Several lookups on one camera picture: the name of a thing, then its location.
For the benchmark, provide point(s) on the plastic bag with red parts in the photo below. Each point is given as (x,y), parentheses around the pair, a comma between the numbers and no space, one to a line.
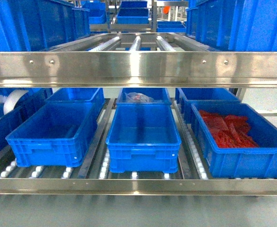
(139,98)

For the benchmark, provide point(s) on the blue bin with red parts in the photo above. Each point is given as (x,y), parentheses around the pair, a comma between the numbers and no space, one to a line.
(260,162)

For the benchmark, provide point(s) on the large blue bin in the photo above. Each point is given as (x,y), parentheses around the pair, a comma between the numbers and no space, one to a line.
(33,25)
(234,25)

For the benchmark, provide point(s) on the blue bin front left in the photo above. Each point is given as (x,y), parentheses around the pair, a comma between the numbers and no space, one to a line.
(59,134)

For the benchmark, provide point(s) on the red parts pile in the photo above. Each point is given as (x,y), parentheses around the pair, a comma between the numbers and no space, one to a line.
(229,131)

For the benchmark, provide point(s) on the blue bin far left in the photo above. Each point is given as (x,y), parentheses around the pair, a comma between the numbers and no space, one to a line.
(28,104)

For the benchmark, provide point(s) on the white roll of tape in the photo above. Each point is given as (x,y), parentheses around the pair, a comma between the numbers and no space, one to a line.
(12,100)

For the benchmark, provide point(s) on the stainless steel flow rack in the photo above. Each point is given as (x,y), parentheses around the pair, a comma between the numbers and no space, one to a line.
(139,60)

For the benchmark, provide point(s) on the large blue bin upper right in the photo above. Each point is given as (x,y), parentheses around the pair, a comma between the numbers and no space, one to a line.
(234,25)

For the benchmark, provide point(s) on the blue bin rear middle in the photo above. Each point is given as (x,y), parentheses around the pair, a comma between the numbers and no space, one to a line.
(156,93)

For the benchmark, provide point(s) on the large blue bin upper left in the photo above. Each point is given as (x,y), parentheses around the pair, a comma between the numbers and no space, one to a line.
(33,25)

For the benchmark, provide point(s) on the blue bin rear left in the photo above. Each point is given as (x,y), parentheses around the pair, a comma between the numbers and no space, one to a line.
(80,95)

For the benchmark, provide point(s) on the blue bin rear right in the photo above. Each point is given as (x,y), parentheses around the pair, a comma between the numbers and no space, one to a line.
(188,96)

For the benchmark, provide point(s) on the blue bin front middle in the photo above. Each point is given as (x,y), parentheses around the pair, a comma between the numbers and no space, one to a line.
(143,138)

